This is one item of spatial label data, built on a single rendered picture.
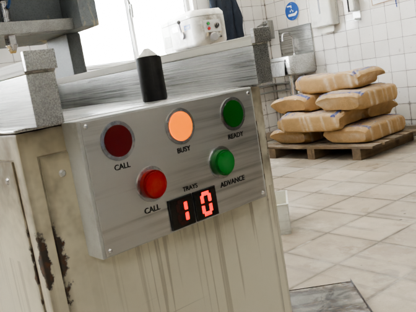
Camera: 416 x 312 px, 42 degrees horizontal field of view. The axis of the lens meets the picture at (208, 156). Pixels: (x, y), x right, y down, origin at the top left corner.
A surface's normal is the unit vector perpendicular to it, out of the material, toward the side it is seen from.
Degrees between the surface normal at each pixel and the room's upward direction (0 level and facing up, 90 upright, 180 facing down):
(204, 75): 90
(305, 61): 91
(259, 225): 90
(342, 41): 90
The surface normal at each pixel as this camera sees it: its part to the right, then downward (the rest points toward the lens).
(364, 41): -0.77, 0.22
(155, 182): 0.65, 0.01
